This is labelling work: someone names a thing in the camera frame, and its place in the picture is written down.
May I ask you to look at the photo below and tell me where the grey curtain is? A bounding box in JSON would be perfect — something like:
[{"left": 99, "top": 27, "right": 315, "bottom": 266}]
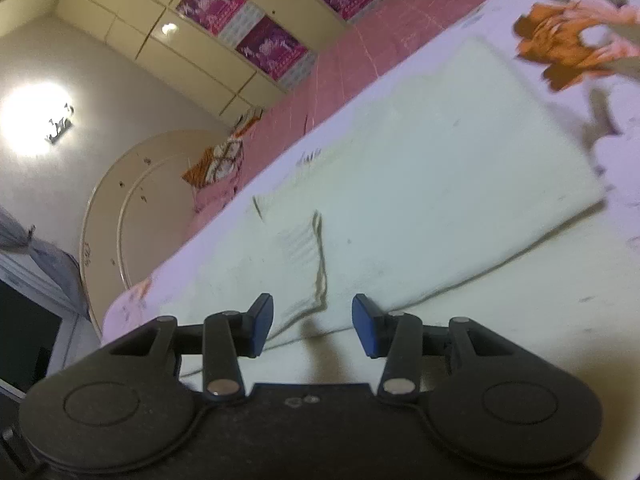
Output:
[{"left": 1, "top": 208, "right": 90, "bottom": 318}]

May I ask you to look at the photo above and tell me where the wall lamp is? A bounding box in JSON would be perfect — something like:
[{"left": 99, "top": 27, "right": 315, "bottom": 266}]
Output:
[{"left": 46, "top": 103, "right": 75, "bottom": 144}]

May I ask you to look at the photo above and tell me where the cream wardrobe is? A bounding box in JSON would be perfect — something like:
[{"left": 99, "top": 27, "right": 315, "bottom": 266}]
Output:
[{"left": 1, "top": 0, "right": 383, "bottom": 124}]

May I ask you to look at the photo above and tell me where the floral lilac bed sheet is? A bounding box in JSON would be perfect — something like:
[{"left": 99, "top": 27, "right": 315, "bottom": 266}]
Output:
[{"left": 102, "top": 0, "right": 639, "bottom": 479}]

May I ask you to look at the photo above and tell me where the lower left magenta poster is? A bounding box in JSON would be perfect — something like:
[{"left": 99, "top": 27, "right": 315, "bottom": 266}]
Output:
[{"left": 176, "top": 0, "right": 265, "bottom": 49}]

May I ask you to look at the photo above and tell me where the pale green small cloth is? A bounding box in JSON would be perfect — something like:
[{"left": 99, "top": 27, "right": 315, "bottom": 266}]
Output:
[{"left": 156, "top": 34, "right": 608, "bottom": 378}]

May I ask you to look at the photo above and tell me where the orange white patterned pillow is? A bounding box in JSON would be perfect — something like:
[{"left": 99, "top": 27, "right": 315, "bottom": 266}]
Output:
[{"left": 182, "top": 136, "right": 243, "bottom": 188}]

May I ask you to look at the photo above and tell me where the upper left magenta poster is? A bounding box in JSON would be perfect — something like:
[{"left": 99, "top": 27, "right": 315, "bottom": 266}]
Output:
[{"left": 235, "top": 16, "right": 317, "bottom": 90}]

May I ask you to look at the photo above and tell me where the cream rounded headboard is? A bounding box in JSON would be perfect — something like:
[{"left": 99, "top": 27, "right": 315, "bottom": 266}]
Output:
[{"left": 79, "top": 129, "right": 227, "bottom": 332}]

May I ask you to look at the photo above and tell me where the pink checked bedspread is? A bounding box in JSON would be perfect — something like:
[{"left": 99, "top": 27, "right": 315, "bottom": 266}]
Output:
[{"left": 186, "top": 0, "right": 486, "bottom": 238}]

